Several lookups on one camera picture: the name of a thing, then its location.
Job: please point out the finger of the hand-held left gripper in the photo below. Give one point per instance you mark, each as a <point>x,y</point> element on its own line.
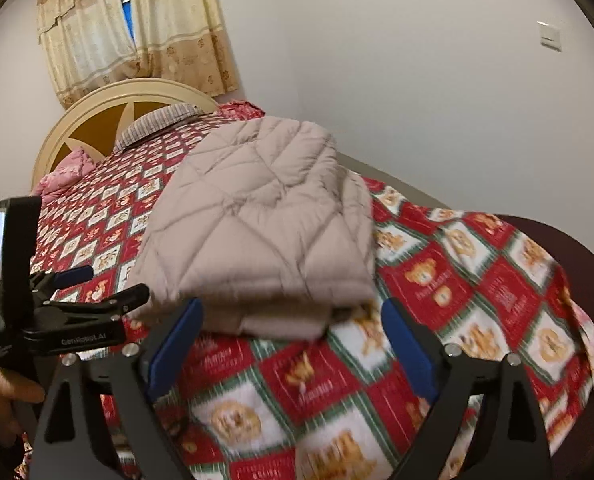
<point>74,275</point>
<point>119,299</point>

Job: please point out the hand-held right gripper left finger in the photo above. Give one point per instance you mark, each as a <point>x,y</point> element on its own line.
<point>176,347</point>

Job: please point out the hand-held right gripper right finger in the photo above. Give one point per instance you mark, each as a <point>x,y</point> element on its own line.
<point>408,352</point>

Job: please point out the beige quilted jacket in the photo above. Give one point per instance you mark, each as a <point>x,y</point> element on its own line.
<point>257,220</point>

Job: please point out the person's left hand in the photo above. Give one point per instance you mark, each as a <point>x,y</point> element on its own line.
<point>2,390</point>

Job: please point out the red printed bear blanket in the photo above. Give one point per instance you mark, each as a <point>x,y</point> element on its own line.
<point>327,390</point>

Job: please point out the pink quilted pillow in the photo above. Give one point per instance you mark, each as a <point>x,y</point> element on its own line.
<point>62,172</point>

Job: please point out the striped pillow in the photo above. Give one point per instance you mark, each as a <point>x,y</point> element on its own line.
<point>159,119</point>

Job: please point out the cream wooden headboard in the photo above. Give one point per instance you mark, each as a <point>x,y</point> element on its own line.
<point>127,90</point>

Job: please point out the dark wooden bed footboard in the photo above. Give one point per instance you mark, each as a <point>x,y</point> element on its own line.
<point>577,250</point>

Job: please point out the red frilled pillow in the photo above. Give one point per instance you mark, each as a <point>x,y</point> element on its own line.
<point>242,109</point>

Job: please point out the beige patterned curtain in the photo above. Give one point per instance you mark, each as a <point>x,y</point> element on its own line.
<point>177,25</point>
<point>82,45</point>

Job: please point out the white light switch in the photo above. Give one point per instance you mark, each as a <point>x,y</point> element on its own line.
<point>549,36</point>

